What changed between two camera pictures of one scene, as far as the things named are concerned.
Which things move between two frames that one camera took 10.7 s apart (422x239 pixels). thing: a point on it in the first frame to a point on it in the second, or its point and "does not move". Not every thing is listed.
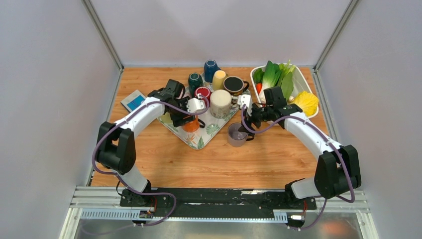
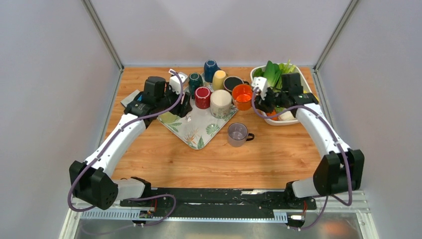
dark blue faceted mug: x=210 y=67 does not move
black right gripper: x=250 y=118 to x=262 y=104
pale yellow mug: x=219 y=79 does not move
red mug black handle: x=204 y=91 does not move
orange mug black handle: x=193 y=126 to x=242 y=95
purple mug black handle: x=236 y=138 does not move
